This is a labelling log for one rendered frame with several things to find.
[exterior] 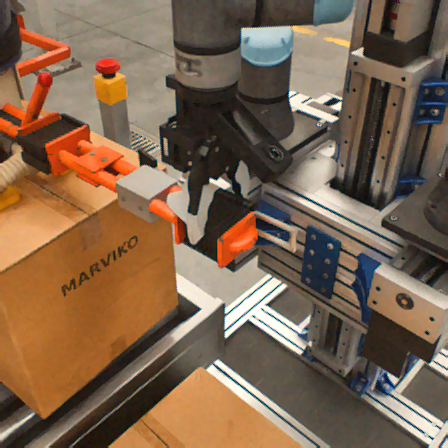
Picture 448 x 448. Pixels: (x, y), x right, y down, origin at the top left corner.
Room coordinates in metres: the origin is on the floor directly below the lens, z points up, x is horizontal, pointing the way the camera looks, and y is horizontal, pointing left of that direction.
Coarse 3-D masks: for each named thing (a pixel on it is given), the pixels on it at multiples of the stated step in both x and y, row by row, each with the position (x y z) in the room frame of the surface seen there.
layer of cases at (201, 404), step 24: (192, 384) 0.79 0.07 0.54; (216, 384) 0.79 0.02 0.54; (168, 408) 0.73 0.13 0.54; (192, 408) 0.73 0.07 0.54; (216, 408) 0.73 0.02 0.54; (240, 408) 0.73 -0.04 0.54; (144, 432) 0.67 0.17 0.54; (168, 432) 0.67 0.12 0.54; (192, 432) 0.67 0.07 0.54; (216, 432) 0.67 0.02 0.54; (240, 432) 0.67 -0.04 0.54; (264, 432) 0.67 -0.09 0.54
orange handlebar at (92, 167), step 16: (48, 48) 1.22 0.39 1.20; (64, 48) 1.19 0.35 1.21; (16, 64) 1.10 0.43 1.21; (32, 64) 1.11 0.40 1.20; (48, 64) 1.14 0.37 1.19; (16, 112) 0.90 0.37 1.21; (0, 128) 0.86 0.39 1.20; (16, 128) 0.84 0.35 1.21; (80, 144) 0.79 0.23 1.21; (64, 160) 0.75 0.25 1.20; (80, 160) 0.73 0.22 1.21; (96, 160) 0.73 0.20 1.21; (112, 160) 0.73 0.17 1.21; (80, 176) 0.73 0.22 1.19; (96, 176) 0.70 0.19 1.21; (112, 176) 0.70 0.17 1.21; (160, 208) 0.62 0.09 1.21; (240, 240) 0.55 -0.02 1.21; (256, 240) 0.56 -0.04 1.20
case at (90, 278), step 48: (96, 144) 1.02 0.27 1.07; (48, 192) 0.85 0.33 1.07; (96, 192) 0.85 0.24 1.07; (0, 240) 0.71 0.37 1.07; (48, 240) 0.71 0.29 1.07; (96, 240) 0.78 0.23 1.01; (144, 240) 0.87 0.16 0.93; (0, 288) 0.63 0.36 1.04; (48, 288) 0.69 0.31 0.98; (96, 288) 0.76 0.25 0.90; (144, 288) 0.85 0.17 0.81; (0, 336) 0.65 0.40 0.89; (48, 336) 0.67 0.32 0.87; (96, 336) 0.74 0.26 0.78; (48, 384) 0.65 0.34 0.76
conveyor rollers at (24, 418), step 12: (156, 324) 0.99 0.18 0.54; (180, 324) 0.98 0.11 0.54; (144, 336) 0.95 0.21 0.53; (132, 348) 0.92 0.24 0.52; (120, 372) 0.83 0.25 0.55; (0, 396) 0.76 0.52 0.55; (12, 396) 0.77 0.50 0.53; (0, 408) 0.74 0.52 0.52; (24, 408) 0.73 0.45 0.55; (12, 420) 0.70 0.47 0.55; (24, 420) 0.70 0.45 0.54; (36, 420) 0.71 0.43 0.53; (60, 420) 0.70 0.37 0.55; (0, 432) 0.67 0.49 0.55; (12, 432) 0.67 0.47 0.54; (24, 432) 0.69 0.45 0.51; (0, 444) 0.65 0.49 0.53
